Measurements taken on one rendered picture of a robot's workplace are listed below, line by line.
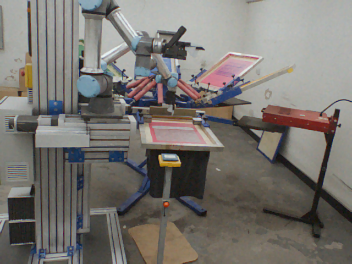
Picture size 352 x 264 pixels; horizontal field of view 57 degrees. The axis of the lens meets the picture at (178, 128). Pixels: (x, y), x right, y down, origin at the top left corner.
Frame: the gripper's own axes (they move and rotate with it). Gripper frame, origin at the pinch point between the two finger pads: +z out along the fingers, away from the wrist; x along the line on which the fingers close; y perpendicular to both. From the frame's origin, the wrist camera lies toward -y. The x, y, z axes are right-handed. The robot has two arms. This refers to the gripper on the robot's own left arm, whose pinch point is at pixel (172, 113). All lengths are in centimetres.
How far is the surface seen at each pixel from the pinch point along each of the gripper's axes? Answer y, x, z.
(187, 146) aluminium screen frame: -3, 64, 7
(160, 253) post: 13, 84, 79
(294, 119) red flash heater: -110, 9, -3
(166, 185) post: 13, 84, 28
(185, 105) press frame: -23, -64, 6
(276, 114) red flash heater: -96, 1, -5
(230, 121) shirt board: -67, -39, 15
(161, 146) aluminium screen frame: 16, 64, 8
